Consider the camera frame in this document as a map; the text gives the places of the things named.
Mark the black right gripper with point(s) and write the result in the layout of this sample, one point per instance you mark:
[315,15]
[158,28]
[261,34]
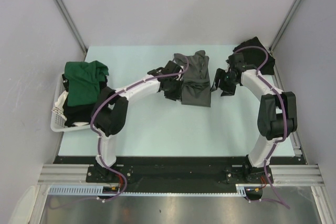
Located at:
[227,91]

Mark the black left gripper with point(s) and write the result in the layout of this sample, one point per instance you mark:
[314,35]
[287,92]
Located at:
[177,95]

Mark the grey t-shirt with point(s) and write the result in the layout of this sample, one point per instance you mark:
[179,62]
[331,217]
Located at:
[196,87]

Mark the black t-shirt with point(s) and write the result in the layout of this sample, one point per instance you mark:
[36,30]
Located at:
[77,115]
[256,57]

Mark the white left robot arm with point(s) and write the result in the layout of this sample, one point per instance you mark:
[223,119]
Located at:
[110,111]

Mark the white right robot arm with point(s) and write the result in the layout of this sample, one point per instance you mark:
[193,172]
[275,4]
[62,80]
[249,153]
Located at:
[277,115]

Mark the green t-shirt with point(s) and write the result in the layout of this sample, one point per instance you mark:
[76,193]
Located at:
[84,80]

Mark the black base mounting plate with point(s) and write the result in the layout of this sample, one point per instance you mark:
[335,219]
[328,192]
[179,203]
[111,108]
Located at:
[181,175]

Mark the black t-shirt in basket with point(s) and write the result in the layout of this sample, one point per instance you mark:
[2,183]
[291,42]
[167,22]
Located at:
[77,115]

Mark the white printed t-shirt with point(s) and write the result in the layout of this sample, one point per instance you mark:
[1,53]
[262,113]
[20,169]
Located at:
[58,109]

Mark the white plastic laundry basket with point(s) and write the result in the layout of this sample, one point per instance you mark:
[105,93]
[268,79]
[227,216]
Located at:
[57,122]

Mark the white slotted cable duct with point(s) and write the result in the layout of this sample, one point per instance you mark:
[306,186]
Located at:
[106,191]

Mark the aluminium frame rail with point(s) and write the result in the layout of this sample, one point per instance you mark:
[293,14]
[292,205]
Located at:
[284,175]

